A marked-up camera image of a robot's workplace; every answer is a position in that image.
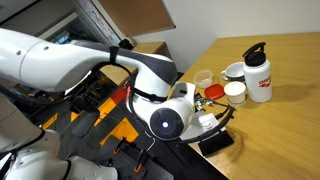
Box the black clamp orange tip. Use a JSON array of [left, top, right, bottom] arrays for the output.
[[113, 136, 127, 155]]

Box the white cable on floor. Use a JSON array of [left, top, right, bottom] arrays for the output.
[[143, 129, 157, 153]]

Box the white paper cup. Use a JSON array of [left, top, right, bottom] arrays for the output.
[[224, 81, 246, 105]]

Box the white bottle black cap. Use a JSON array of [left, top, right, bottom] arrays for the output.
[[243, 42, 272, 102]]

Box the white green ceramic mug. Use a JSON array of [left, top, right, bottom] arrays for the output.
[[220, 62, 245, 82]]

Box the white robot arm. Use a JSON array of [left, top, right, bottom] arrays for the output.
[[0, 28, 195, 180]]

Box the black box on side table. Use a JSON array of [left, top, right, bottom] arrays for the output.
[[119, 39, 134, 50]]

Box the clear plastic container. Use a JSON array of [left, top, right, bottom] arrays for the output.
[[193, 70, 213, 89]]

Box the red plastic lid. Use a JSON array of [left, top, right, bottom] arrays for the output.
[[204, 84, 225, 100]]

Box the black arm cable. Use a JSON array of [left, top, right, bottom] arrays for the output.
[[89, 61, 237, 145]]

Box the white black hand brush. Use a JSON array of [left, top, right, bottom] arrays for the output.
[[180, 112, 234, 156]]

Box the black perforated mounting board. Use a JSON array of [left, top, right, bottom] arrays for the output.
[[97, 136, 174, 180]]

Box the pile of candies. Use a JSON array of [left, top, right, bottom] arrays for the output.
[[195, 98, 214, 112]]

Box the small wooden side table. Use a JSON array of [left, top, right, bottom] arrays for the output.
[[101, 41, 167, 85]]

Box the cork notice board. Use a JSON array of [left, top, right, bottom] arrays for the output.
[[98, 0, 175, 37]]

